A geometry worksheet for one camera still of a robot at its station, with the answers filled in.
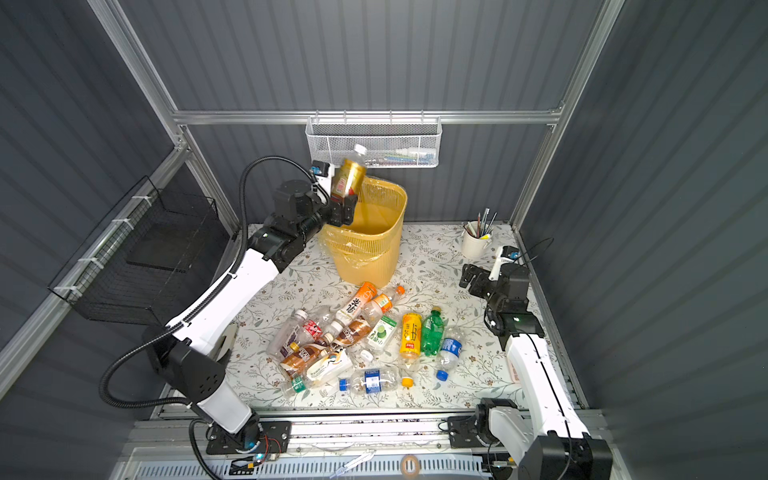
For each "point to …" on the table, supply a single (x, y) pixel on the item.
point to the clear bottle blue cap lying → (372, 381)
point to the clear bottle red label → (285, 336)
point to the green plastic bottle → (433, 332)
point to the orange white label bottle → (352, 310)
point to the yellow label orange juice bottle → (410, 346)
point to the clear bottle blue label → (450, 352)
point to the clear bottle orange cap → (373, 310)
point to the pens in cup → (483, 230)
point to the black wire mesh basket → (157, 256)
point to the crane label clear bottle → (333, 364)
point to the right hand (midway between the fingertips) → (484, 272)
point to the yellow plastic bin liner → (377, 226)
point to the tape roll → (410, 466)
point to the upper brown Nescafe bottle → (352, 332)
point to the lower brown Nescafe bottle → (301, 358)
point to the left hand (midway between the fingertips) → (339, 189)
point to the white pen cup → (472, 247)
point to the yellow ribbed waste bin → (382, 270)
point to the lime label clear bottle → (381, 334)
